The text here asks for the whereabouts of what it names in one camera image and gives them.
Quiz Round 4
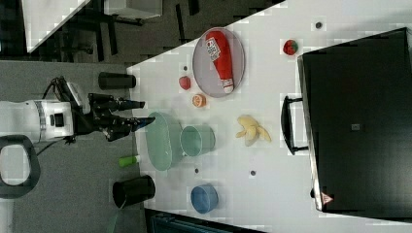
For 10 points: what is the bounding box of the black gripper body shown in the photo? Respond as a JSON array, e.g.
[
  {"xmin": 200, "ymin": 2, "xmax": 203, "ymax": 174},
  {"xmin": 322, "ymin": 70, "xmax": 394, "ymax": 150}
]
[{"xmin": 73, "ymin": 93, "xmax": 132, "ymax": 142}]

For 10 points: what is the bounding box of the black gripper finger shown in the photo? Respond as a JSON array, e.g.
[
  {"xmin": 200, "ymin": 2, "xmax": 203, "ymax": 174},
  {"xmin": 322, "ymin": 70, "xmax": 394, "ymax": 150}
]
[
  {"xmin": 129, "ymin": 117, "xmax": 155, "ymax": 132},
  {"xmin": 119, "ymin": 100, "xmax": 145, "ymax": 111}
]

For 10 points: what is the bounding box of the yellow peeled banana toy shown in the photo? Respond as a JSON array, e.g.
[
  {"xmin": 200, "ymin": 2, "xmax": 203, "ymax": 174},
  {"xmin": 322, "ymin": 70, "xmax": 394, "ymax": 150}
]
[{"xmin": 235, "ymin": 116, "xmax": 271, "ymax": 147}]

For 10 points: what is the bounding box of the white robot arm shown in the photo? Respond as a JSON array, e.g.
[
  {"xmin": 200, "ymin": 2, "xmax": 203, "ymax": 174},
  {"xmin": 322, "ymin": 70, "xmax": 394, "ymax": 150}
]
[{"xmin": 0, "ymin": 93, "xmax": 155, "ymax": 199}]

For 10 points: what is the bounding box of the green mug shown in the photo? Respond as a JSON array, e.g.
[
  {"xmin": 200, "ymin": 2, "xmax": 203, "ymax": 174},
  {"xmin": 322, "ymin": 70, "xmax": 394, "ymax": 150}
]
[{"xmin": 180, "ymin": 124, "xmax": 216, "ymax": 156}]

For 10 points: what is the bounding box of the black cylinder upper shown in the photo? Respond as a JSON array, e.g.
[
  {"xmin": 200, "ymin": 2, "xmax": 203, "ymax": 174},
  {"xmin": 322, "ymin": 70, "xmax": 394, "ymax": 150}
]
[{"xmin": 98, "ymin": 72, "xmax": 136, "ymax": 90}]

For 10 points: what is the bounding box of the black cylinder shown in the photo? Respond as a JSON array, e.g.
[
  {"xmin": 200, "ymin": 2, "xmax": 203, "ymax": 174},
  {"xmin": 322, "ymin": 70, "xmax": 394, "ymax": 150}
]
[
  {"xmin": 112, "ymin": 175, "xmax": 155, "ymax": 209},
  {"xmin": 98, "ymin": 72, "xmax": 136, "ymax": 90}
]

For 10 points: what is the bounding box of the large green bowl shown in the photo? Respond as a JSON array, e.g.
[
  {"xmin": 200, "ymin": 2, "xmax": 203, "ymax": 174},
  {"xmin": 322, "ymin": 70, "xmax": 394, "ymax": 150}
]
[{"xmin": 146, "ymin": 112, "xmax": 183, "ymax": 171}]

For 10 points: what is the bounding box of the green marker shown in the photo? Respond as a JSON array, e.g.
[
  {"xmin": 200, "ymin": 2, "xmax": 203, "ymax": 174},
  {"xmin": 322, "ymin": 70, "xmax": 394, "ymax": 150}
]
[{"xmin": 118, "ymin": 155, "xmax": 140, "ymax": 168}]

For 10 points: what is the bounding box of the orange half toy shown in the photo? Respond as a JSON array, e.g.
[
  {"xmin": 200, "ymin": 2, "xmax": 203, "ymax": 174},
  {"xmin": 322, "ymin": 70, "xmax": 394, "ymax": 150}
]
[{"xmin": 192, "ymin": 94, "xmax": 207, "ymax": 108}]

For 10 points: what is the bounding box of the black cylinder lower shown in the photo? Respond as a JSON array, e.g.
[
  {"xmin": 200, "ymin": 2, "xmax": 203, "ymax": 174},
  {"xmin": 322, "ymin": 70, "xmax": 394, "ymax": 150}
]
[{"xmin": 112, "ymin": 175, "xmax": 155, "ymax": 209}]

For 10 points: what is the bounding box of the blue cup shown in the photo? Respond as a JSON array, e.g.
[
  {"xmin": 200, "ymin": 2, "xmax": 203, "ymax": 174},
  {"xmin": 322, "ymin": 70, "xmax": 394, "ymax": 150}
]
[{"xmin": 190, "ymin": 183, "xmax": 219, "ymax": 215}]

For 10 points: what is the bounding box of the grey oval plate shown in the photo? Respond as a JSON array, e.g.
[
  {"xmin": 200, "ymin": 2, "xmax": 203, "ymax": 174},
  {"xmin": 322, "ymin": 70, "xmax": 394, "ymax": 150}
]
[{"xmin": 192, "ymin": 27, "xmax": 245, "ymax": 98}]

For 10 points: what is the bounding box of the red ketchup bottle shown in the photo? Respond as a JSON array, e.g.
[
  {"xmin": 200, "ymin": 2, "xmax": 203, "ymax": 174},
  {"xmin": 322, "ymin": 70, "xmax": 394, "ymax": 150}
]
[{"xmin": 206, "ymin": 30, "xmax": 234, "ymax": 93}]

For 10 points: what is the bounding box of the red green strawberry toy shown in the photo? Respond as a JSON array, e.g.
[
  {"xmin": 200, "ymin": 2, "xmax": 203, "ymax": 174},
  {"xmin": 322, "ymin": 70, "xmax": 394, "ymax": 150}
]
[{"xmin": 283, "ymin": 40, "xmax": 298, "ymax": 55}]

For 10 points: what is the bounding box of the black oven appliance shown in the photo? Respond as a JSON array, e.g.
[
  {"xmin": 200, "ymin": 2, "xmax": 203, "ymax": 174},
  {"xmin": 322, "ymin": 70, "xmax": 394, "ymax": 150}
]
[{"xmin": 298, "ymin": 28, "xmax": 412, "ymax": 222}]

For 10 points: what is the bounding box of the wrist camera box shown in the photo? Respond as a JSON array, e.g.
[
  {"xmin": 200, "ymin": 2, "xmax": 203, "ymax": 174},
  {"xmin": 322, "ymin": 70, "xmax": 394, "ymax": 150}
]
[{"xmin": 66, "ymin": 83, "xmax": 85, "ymax": 107}]

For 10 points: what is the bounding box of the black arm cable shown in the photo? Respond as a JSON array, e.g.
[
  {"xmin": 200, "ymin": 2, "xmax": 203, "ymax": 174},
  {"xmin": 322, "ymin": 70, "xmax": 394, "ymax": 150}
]
[{"xmin": 41, "ymin": 76, "xmax": 67, "ymax": 101}]

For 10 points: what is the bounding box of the black oven handle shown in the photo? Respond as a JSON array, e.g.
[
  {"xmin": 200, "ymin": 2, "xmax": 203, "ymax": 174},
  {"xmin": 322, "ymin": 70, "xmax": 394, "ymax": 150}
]
[{"xmin": 281, "ymin": 96, "xmax": 308, "ymax": 155}]

